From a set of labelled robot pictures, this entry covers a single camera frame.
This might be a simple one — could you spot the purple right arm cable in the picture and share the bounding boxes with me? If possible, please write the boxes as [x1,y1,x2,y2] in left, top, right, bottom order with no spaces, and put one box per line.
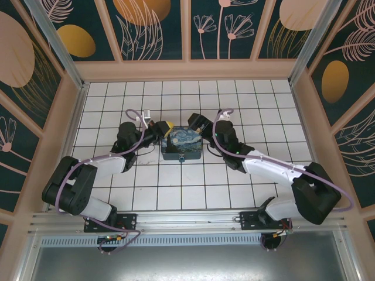
[212,108,354,252]

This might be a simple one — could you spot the slotted grey cable duct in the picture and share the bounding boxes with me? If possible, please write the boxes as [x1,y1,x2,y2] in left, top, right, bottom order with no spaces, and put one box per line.
[39,235,338,246]

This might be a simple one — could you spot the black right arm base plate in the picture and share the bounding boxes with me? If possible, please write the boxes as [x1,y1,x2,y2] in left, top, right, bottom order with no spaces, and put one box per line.
[239,211,294,232]

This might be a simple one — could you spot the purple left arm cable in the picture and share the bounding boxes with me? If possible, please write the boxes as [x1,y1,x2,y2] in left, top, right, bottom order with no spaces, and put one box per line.
[57,108,144,255]

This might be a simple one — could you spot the starry night tin box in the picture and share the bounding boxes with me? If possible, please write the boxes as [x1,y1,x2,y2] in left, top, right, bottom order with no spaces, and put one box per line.
[160,125,203,162]

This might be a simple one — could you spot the aluminium mounting rail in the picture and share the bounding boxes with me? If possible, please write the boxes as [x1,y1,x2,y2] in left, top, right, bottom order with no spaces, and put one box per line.
[28,207,348,235]

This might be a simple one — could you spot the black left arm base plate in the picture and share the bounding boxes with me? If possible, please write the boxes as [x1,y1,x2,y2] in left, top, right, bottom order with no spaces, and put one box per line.
[84,213,138,234]

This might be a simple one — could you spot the aluminium frame post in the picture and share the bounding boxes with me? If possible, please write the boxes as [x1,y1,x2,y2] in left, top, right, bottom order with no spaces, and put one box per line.
[288,0,348,85]
[23,0,90,88]

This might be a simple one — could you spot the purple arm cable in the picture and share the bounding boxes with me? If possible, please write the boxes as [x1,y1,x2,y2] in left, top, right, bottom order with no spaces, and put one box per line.
[57,108,144,255]
[212,108,354,252]

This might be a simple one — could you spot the grey metal sheet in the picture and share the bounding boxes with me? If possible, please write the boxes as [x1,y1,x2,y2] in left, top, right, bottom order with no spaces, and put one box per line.
[17,245,361,281]

